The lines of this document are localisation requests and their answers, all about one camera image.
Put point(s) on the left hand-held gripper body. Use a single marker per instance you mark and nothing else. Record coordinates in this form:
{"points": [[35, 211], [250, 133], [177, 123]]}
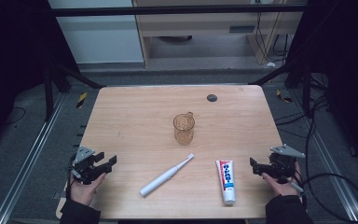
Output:
{"points": [[85, 169]]}

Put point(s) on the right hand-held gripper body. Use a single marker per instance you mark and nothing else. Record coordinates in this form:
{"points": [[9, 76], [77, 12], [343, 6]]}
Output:
{"points": [[281, 168]]}

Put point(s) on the white toothpaste tube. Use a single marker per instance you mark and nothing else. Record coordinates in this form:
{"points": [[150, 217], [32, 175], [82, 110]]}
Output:
{"points": [[227, 183]]}

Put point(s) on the white electric toothbrush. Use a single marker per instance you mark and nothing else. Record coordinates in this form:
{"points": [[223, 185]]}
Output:
{"points": [[163, 177]]}

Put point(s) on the amber transparent cup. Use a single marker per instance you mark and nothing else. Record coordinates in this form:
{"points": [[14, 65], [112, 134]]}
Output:
{"points": [[184, 132]]}

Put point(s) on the person's right hand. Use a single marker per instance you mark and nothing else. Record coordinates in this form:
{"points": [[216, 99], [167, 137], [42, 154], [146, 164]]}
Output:
{"points": [[282, 189]]}

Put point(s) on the person's left hand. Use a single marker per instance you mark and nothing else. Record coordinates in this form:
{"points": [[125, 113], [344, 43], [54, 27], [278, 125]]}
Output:
{"points": [[84, 191]]}

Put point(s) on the yellow black striped tape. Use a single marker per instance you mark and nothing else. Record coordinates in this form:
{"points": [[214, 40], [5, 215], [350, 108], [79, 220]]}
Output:
{"points": [[81, 100], [283, 97]]}

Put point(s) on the dark round table grommet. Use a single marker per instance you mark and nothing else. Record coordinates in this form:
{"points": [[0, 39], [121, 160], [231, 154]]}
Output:
{"points": [[212, 98]]}

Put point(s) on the black metal stand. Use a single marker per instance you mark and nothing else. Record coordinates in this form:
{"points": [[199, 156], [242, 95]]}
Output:
{"points": [[306, 93], [48, 93]]}

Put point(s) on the small white object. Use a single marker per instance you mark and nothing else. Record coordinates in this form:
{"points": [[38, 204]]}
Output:
{"points": [[271, 64]]}

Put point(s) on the white cabinet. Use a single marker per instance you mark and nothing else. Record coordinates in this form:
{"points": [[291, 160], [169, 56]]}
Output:
{"points": [[99, 37]]}

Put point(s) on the black curtain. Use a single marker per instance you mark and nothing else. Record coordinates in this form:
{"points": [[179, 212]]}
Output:
{"points": [[12, 46], [348, 62]]}

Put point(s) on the light wooden desk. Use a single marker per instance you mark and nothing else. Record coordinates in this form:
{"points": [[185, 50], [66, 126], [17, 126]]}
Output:
{"points": [[199, 25]]}

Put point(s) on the black horizontal bar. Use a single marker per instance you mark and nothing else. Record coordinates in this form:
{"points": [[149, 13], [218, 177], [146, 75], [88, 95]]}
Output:
{"points": [[167, 11]]}

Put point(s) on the grey table bracket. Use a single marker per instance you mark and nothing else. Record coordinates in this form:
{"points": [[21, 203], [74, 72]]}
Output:
{"points": [[57, 195]]}

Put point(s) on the aluminium floor rail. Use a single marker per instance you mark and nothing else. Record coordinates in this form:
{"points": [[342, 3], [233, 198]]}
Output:
{"points": [[28, 158], [332, 168]]}

